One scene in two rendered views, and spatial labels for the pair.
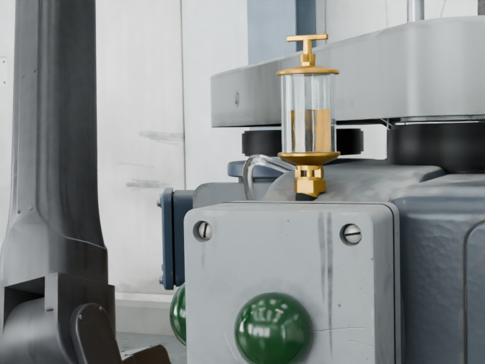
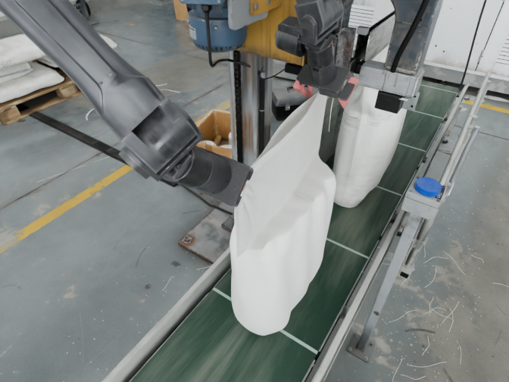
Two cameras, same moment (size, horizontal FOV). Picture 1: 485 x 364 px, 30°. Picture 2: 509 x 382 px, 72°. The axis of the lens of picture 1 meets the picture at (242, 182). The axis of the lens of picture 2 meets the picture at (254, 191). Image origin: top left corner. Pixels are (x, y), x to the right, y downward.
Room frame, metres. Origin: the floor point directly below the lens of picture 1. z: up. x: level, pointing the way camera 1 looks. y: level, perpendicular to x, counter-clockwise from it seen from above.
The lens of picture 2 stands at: (0.59, 0.88, 1.40)
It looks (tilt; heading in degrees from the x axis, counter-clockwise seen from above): 40 degrees down; 282
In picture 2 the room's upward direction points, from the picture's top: straight up
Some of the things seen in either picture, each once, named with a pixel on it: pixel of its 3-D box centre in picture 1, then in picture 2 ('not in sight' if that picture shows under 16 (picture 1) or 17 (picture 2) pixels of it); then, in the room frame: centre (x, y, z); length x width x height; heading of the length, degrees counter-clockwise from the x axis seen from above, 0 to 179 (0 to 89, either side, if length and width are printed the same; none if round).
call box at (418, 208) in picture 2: not in sight; (423, 197); (0.31, 0.14, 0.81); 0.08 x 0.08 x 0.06; 68
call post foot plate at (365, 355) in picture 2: not in sight; (360, 346); (0.31, 0.14, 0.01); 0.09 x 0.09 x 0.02; 68
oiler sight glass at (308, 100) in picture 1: (308, 113); not in sight; (0.42, -0.03, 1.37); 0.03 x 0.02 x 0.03; 68
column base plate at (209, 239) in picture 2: not in sight; (237, 218); (0.95, -0.37, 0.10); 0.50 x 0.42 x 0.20; 68
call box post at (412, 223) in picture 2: not in sight; (383, 292); (0.31, 0.14, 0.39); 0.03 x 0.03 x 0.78; 68
